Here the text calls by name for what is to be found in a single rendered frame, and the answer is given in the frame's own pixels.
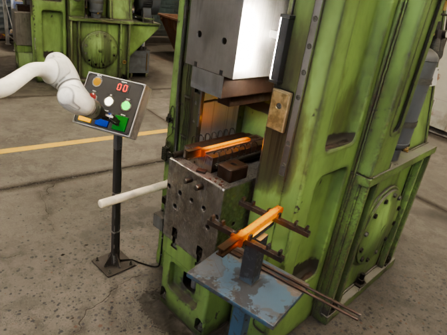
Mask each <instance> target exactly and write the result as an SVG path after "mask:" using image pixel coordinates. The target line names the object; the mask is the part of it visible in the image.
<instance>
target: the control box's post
mask: <svg viewBox="0 0 447 335"><path fill-rule="evenodd" d="M121 161H122V136H117V135H114V134H113V175H112V192H114V193H120V181H121ZM119 221H120V203H117V204H114V205H112V231H113V232H114V233H115V232H117V231H119ZM118 242H119V233H115V234H113V233H112V232H111V253H112V255H113V258H112V264H114V260H115V254H117V255H118Z"/></svg>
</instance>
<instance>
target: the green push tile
mask: <svg viewBox="0 0 447 335"><path fill-rule="evenodd" d="M116 117H117V118H118V120H120V123H119V126H115V125H114V124H113V125H112V127H111V129H113V130H117V131H120V132H125V130H126V127H127V124H128V120H129V118H127V117H123V116H119V115H116Z"/></svg>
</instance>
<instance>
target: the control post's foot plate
mask: <svg viewBox="0 0 447 335"><path fill-rule="evenodd" d="M112 258H113V255H112V253H111V252H110V253H107V254H105V255H103V256H100V257H96V258H95V259H93V260H91V262H92V263H93V264H94V265H95V266H96V267H97V268H98V269H99V271H101V272H102V273H103V274H104V275H106V277H108V278H110V277H113V276H115V275H118V274H121V273H123V272H125V271H127V270H130V269H132V268H134V267H136V266H137V264H136V263H134V262H133V261H131V260H125V261H120V260H119V258H118V255H117V254H115V260H114V264H112ZM120 259H129V258H128V257H127V256H126V255H125V254H124V253H123V252H122V251H121V250H120Z"/></svg>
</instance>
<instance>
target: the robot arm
mask: <svg viewBox="0 0 447 335"><path fill-rule="evenodd" d="M36 76H39V77H41V78H42V79H43V81H44V82H46V83H47V84H50V85H51V86H52V87H54V88H56V89H57V90H58V92H57V100H58V102H59V104H60V105H61V106H62V107H63V108H64V109H65V110H67V111H69V112H71V113H73V114H76V115H79V116H84V117H85V118H90V119H93V120H99V119H103V120H106V121H107V122H110V123H111V124H114V125H115V126H119V123H120V120H118V118H117V117H116V116H115V115H114V114H111V115H109V114H108V112H106V111H105V110H104V107H103V106H102V105H101V104H100V103H99V101H97V100H95V99H94V98H92V97H91V96H90V94H89V93H88V91H87V90H86V88H85V87H84V86H83V84H82V82H81V81H80V77H79V75H78V72H77V71H76V68H75V67H74V65H73V64H72V62H71V61H70V60H69V58H68V57H67V56H65V55H64V54H63V53H58V52H54V53H51V54H49V55H47V57H46V59H45V61H44V62H31V63H29V64H26V65H24V66H22V67H21V68H19V69H17V70H16V71H14V72H12V73H11V74H9V75H7V76H5V77H4V78H1V79H0V98H4V97H7V96H10V95H12V94H13V93H15V92H16V91H18V89H20V88H21V87H22V86H24V85H25V84H26V83H28V81H30V80H31V79H32V78H34V77H36Z"/></svg>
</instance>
